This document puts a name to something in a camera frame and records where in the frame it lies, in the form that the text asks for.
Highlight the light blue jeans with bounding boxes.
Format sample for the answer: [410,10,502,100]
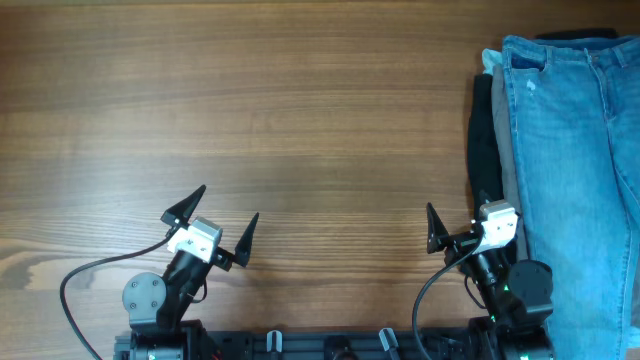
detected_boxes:
[502,36,639,359]

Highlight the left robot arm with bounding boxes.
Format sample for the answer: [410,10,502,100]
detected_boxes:
[113,185,259,360]

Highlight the grey trousers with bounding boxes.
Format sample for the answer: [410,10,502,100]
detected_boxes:
[490,63,530,262]

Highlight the black garment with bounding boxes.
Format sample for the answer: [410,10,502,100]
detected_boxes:
[467,74,503,211]

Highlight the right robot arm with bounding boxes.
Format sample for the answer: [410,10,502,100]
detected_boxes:
[412,193,556,360]

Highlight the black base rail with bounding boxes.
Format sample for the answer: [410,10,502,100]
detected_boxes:
[113,327,556,360]

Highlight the dark garment at back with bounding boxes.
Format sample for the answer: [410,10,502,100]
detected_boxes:
[535,28,619,40]

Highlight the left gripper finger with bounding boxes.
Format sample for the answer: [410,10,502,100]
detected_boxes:
[160,185,206,227]
[234,212,259,267]

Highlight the light blue shirt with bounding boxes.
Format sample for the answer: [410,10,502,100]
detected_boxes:
[481,48,503,75]

